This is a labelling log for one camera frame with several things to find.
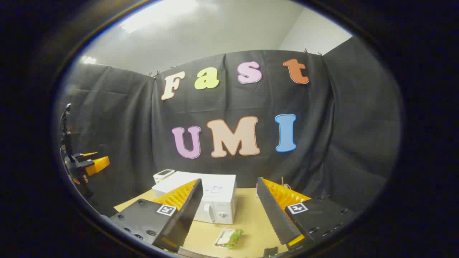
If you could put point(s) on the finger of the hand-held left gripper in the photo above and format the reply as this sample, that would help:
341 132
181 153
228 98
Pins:
98 165
90 154

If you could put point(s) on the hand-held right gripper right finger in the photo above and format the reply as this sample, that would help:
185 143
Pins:
274 215

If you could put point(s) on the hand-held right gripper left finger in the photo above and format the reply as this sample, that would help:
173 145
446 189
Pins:
190 211

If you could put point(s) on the white microwave oven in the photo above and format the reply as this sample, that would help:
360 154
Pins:
222 200

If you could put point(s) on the white plastic tray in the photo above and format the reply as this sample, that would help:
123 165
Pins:
217 243

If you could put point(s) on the white toaster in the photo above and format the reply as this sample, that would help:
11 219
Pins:
163 175

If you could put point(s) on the black backdrop cloth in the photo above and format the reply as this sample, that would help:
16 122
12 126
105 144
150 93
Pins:
125 118

